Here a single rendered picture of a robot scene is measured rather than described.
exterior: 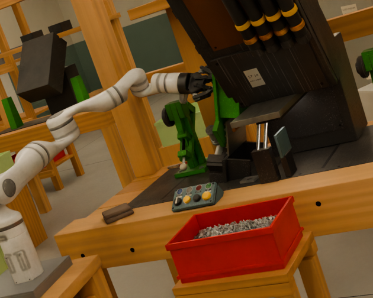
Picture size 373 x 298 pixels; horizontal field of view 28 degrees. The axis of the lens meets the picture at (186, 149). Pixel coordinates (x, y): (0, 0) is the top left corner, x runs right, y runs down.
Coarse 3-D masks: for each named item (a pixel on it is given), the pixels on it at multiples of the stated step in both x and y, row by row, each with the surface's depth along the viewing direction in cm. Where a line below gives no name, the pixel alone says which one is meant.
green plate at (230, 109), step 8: (216, 80) 239; (216, 88) 239; (216, 96) 240; (224, 96) 240; (216, 104) 241; (224, 104) 241; (232, 104) 240; (216, 112) 242; (224, 112) 242; (232, 112) 241; (240, 112) 241; (216, 120) 243; (224, 120) 248; (224, 128) 248
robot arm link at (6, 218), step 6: (0, 210) 224; (6, 210) 225; (12, 210) 225; (0, 216) 221; (6, 216) 221; (12, 216) 221; (18, 216) 222; (0, 222) 220; (6, 222) 220; (12, 222) 220; (18, 222) 222; (0, 228) 220; (6, 228) 220
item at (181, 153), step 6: (186, 102) 279; (192, 108) 281; (192, 114) 280; (192, 120) 279; (186, 132) 274; (180, 138) 275; (186, 138) 275; (192, 138) 276; (180, 144) 277; (192, 144) 275; (180, 150) 276; (186, 150) 272; (192, 150) 274; (180, 156) 272; (186, 156) 271; (192, 156) 273
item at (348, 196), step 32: (224, 192) 238; (256, 192) 226; (288, 192) 216; (320, 192) 211; (352, 192) 207; (96, 224) 253; (128, 224) 242; (160, 224) 237; (320, 224) 215; (352, 224) 211; (128, 256) 247; (160, 256) 241
